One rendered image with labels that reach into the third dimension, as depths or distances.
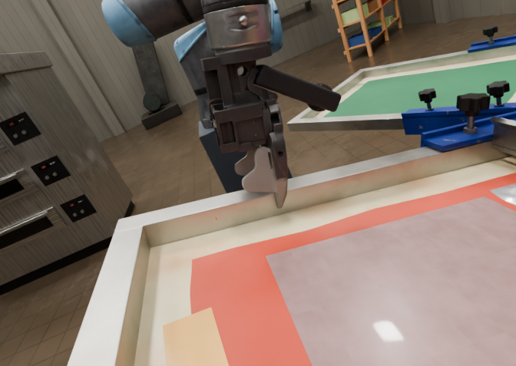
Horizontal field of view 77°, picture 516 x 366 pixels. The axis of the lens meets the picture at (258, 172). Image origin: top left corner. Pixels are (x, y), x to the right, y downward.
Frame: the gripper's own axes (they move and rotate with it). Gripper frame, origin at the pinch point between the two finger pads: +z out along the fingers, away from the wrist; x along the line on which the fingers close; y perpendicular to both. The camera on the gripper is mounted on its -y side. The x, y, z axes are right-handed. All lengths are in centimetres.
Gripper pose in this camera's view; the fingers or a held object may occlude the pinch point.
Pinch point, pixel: (279, 191)
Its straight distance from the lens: 47.8
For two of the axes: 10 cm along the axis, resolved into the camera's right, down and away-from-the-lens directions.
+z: 1.5, 9.1, 3.8
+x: 2.2, 3.4, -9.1
